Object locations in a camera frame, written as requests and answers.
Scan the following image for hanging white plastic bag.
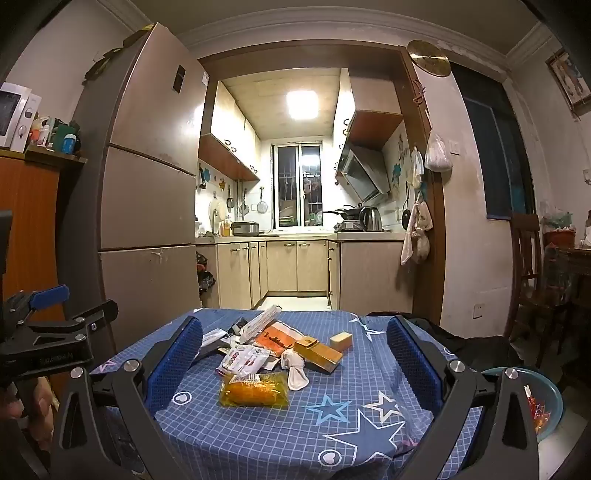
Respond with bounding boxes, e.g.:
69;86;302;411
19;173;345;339
425;131;453;172

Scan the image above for white grey packet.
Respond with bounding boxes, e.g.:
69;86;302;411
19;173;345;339
202;328;229;358

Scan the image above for framed wall picture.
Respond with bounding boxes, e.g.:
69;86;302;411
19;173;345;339
546;48;591;116

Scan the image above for person's left hand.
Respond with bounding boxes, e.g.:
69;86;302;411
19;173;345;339
0;376;58;444

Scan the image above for pile of snack packets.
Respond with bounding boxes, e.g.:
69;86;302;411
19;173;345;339
524;385;552;435

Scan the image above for orange wooden cabinet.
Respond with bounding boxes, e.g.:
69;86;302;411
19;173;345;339
0;148;88;398

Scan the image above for dark window curtain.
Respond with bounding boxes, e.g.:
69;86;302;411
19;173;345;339
450;62;536;220

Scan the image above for square ceiling light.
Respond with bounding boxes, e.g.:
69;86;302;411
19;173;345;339
286;90;319;121

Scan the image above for white microwave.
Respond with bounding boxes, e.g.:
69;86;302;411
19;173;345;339
0;82;33;153

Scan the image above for round cutting board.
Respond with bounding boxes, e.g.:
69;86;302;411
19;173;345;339
209;199;228;232

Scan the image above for beige wall cabinets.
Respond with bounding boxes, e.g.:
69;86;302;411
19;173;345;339
332;69;404;148
198;80;262;182

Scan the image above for teal plastic basin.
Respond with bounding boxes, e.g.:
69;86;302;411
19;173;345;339
480;367;564;441

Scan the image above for steel kettle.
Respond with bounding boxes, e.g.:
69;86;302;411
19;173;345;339
359;206;383;232

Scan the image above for blue checked star tablecloth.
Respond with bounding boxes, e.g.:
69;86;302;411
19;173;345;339
90;308;490;480

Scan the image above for gold round wall clock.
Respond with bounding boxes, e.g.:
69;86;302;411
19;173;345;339
407;40;452;78

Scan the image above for gold box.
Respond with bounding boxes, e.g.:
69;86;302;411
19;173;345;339
293;337;343;374

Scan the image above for beige base cabinets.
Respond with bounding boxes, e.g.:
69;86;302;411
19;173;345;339
196;237;416;315

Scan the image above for barred kitchen window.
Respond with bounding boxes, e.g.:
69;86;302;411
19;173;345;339
272;144;322;228

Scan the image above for green container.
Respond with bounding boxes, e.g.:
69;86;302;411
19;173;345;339
53;120;81;154

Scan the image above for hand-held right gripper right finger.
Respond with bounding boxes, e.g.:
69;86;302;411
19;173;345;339
385;315;541;480

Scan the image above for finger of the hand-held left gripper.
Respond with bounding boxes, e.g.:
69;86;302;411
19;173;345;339
9;299;120;352
2;285;71;324

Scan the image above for long narrow carton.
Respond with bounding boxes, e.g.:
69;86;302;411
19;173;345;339
239;305;282;344

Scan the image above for beige refrigerator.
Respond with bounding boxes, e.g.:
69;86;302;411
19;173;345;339
69;23;206;365

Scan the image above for dark wooden dining table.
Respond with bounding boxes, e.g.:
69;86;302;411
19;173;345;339
542;231;591;319

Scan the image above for wooden chair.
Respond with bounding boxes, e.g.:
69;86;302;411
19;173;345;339
503;212;573;365

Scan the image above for yellow corn packet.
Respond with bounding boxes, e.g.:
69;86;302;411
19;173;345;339
218;371;290;409

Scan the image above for hanging cloth bags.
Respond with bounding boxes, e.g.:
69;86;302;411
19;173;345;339
401;200;434;266

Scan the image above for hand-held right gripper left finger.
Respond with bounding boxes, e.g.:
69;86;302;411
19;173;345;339
48;315;204;480

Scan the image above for white pink snack packet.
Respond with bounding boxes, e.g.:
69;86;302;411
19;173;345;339
216;344;272;377

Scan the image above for black frying pan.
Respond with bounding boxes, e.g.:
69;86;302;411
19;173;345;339
322;205;363;222

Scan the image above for black bag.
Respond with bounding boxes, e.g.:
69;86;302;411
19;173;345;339
196;251;216;296

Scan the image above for white knotted cloth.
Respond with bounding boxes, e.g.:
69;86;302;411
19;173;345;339
281;348;308;391

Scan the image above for steel range hood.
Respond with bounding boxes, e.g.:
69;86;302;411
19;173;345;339
335;143;391;206

